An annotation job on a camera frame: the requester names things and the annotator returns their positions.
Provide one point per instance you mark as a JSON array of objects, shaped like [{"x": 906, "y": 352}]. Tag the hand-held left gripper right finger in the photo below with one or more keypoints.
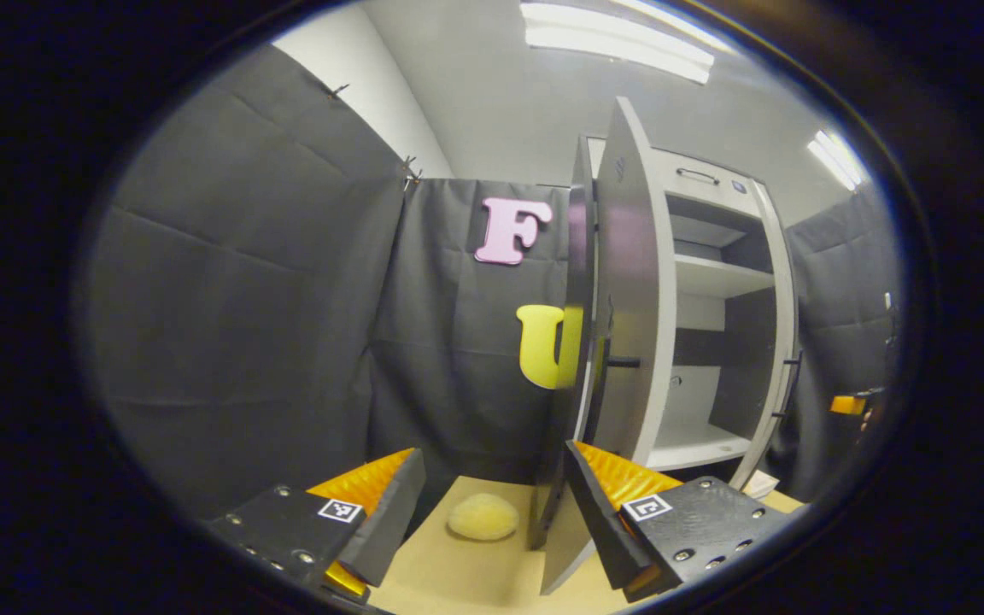
[{"x": 599, "y": 521}]

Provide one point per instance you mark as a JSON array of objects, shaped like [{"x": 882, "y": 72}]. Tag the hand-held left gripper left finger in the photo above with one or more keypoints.
[{"x": 389, "y": 521}]

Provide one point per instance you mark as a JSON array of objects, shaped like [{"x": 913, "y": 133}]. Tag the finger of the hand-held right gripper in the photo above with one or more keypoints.
[{"x": 847, "y": 405}]

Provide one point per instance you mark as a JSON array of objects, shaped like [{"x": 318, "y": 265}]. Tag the white cabinet door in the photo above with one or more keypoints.
[
  {"x": 787, "y": 307},
  {"x": 633, "y": 282}
]

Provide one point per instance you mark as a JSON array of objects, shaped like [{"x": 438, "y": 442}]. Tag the white cabinet with dark sides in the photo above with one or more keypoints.
[{"x": 697, "y": 273}]

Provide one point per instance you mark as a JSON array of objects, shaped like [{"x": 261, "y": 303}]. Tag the white cabinet drawer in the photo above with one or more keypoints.
[{"x": 658, "y": 171}]

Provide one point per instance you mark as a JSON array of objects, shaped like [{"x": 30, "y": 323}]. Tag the pale yellow sponge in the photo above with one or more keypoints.
[{"x": 483, "y": 517}]

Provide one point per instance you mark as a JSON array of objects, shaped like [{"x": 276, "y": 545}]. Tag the small ceiling light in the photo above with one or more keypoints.
[{"x": 838, "y": 160}]

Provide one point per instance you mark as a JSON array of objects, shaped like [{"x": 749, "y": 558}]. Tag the black backdrop cloth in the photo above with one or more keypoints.
[{"x": 244, "y": 299}]

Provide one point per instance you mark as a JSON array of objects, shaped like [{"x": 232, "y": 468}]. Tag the long ceiling light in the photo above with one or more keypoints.
[{"x": 620, "y": 38}]

